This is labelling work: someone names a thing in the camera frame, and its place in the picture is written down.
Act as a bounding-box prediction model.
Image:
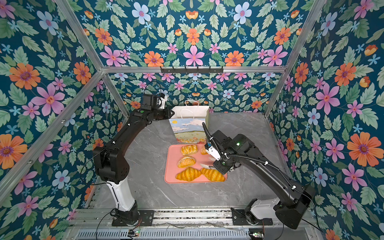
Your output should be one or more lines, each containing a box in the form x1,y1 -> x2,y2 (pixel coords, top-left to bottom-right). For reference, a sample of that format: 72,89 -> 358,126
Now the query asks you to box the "large croissant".
176,167 -> 202,182
201,168 -> 226,182

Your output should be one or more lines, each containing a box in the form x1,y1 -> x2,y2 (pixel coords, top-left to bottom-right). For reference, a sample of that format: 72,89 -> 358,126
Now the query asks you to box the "painted landscape paper bag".
169,100 -> 209,144

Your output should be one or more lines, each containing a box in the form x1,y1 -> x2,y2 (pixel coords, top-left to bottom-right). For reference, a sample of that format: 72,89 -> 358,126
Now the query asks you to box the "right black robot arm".
202,123 -> 316,230

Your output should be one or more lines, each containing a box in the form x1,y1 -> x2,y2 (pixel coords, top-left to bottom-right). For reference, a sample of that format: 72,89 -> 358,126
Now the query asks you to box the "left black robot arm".
93,108 -> 175,225

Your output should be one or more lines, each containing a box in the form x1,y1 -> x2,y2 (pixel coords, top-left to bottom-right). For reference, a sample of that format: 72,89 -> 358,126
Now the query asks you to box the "braided bread loaf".
181,145 -> 198,156

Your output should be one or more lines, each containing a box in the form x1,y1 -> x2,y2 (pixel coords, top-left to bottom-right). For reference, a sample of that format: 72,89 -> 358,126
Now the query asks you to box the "sesame bun far right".
201,147 -> 209,155

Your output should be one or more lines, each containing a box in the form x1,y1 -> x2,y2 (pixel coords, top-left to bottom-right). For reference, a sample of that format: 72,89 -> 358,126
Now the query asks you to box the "sesame bun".
177,156 -> 196,168
201,147 -> 209,155

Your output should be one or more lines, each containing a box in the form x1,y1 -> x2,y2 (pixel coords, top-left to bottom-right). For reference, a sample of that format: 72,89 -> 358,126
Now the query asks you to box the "pink plastic tray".
164,144 -> 228,184

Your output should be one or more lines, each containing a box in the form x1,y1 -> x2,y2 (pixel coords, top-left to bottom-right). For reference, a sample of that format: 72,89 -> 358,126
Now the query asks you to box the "sesame bun near left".
177,156 -> 196,168

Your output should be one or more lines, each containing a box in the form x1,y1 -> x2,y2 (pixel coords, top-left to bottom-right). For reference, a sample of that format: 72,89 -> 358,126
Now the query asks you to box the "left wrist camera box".
140,93 -> 168,111

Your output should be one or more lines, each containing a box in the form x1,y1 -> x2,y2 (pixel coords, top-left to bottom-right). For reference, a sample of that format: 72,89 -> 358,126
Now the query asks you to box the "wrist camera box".
205,143 -> 221,161
140,93 -> 168,111

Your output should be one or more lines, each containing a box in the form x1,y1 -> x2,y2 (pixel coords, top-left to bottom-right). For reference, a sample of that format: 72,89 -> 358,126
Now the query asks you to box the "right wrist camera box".
205,143 -> 221,161

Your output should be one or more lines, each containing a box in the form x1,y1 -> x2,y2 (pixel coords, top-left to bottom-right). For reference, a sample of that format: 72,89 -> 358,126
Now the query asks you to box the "aluminium cage frame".
1,1 -> 325,204

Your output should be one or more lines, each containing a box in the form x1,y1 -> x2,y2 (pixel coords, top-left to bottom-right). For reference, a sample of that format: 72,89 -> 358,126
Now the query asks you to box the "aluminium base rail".
63,207 -> 326,240

